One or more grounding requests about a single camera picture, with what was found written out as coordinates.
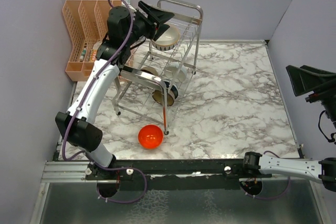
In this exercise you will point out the white bowl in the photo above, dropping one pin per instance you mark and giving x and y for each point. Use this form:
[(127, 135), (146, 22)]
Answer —
[(179, 74)]

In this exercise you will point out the beige speckled bowl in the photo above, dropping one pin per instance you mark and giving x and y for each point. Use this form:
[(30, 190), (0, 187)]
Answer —
[(168, 40)]

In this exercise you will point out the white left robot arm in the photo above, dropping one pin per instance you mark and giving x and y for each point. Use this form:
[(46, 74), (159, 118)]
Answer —
[(76, 126)]

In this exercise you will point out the small green white tube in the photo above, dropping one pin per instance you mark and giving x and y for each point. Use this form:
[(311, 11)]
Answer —
[(82, 55)]

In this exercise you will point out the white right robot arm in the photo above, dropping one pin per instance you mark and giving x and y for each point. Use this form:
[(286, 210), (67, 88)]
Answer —
[(311, 110)]

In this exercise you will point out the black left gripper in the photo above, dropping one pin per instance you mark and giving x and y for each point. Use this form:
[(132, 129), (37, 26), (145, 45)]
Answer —
[(155, 21)]

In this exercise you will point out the dark patterned cream-inside bowl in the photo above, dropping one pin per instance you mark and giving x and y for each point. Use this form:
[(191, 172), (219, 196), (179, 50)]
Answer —
[(171, 95)]

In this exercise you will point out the red bowl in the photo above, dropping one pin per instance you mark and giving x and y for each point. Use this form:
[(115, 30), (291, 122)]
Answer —
[(150, 136)]

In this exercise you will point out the steel wire dish rack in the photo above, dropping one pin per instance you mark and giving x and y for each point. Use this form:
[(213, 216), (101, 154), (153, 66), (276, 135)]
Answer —
[(136, 95)]

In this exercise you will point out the black aluminium frame rail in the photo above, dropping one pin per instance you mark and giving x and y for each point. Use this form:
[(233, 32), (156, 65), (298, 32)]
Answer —
[(181, 174)]

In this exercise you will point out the peach plastic file organizer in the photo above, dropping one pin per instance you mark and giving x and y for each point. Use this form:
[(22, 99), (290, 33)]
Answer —
[(86, 21)]

